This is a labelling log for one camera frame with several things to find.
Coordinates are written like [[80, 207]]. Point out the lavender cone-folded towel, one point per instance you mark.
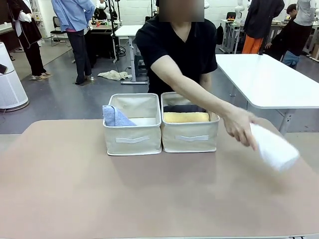
[[115, 117]]

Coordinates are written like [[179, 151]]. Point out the black desk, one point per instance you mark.
[[99, 39]]

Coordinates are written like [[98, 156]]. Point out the bystander in blue shirt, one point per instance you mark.
[[77, 30]]

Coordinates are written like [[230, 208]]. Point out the small white desk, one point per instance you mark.
[[129, 31]]

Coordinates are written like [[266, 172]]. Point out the bystander in grey top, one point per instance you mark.
[[306, 12]]

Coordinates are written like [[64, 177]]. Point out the grey metal frame table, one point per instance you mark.
[[233, 35]]

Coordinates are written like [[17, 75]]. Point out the seated bystander in black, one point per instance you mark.
[[291, 37]]

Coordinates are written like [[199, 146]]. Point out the person's right forearm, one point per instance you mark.
[[204, 99]]

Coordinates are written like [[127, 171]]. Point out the person's right hand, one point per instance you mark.
[[239, 127]]

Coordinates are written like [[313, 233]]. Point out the white towel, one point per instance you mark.
[[276, 149]]

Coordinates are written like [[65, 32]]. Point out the bystander in orange trousers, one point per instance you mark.
[[259, 25]]

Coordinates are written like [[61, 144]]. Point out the crumpled cloth on floor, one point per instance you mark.
[[112, 74]]

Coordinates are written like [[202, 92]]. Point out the person torso black shirt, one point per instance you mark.
[[179, 49]]

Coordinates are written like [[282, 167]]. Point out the beige fabric storage box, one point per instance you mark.
[[192, 140], [133, 139]]

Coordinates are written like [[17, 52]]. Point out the brown table mat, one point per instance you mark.
[[149, 199]]

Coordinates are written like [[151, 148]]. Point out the black backpack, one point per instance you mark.
[[219, 35]]

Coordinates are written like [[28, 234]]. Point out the red can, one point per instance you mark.
[[97, 24]]

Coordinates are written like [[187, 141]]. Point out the white cylindrical air purifier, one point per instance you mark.
[[10, 87]]

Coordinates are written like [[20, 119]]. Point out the dark grey towel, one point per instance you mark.
[[184, 108]]

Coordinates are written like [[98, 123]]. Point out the large white table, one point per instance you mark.
[[269, 79]]

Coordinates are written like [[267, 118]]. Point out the yellow towel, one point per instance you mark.
[[185, 117]]

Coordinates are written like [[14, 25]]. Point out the white power strip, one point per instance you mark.
[[134, 82]]

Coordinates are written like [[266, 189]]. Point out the black office chair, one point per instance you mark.
[[57, 32]]

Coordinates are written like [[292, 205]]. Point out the black stand pole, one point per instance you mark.
[[115, 42]]

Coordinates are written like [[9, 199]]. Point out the bystander in black dress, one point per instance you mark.
[[27, 30]]

